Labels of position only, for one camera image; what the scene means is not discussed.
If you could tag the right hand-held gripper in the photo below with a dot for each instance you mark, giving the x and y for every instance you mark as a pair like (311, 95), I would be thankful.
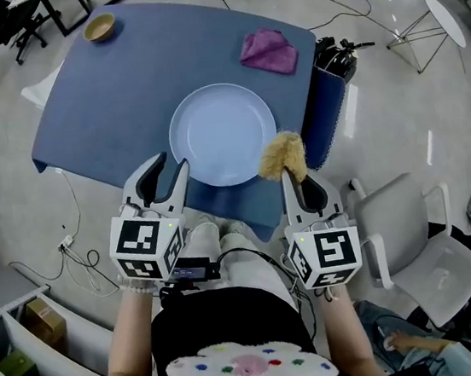
(334, 253)

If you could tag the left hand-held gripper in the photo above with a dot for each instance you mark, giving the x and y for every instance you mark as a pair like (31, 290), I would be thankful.
(139, 240)

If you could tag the tan fluffy sponge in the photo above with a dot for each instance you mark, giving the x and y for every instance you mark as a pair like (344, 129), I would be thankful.
(280, 155)

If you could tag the big light blue plate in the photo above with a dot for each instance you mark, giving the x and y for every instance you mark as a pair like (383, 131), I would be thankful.
(222, 133)

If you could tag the person's right forearm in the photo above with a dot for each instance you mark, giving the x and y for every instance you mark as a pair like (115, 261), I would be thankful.
(349, 335)

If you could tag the person's left forearm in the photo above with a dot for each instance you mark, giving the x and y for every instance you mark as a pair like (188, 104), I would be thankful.
(129, 343)

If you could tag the black screen device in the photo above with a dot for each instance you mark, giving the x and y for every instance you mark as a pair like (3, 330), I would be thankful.
(192, 271)

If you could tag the person's legs in light trousers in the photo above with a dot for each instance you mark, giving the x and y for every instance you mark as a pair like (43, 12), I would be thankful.
(245, 263)

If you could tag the table with blue tablecloth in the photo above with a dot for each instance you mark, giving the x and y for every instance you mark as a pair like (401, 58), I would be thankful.
(129, 102)

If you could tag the white power strip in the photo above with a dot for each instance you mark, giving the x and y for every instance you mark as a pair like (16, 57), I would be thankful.
(65, 243)

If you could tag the white office chair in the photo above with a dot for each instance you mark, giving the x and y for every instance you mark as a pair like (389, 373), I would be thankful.
(420, 253)

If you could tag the black top with flower patch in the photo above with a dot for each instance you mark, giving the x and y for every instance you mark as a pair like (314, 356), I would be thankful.
(218, 318)

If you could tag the black round device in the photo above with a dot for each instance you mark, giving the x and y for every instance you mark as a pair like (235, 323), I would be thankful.
(337, 59)

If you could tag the purple folded cloth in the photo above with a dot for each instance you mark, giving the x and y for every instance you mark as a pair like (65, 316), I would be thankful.
(267, 51)

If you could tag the tan bowl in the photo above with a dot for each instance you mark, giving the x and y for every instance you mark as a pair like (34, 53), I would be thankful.
(99, 28)

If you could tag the brown cardboard box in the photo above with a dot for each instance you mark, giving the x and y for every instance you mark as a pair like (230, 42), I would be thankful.
(47, 323)

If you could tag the black office chair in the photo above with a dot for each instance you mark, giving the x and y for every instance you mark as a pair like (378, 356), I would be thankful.
(25, 25)

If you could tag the green box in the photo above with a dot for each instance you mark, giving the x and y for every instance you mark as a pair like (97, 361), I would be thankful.
(18, 368)

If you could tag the white round side table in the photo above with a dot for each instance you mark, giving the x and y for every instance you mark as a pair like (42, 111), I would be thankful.
(445, 17)

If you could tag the black frame table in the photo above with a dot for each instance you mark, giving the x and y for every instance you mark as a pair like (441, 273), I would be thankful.
(67, 20)

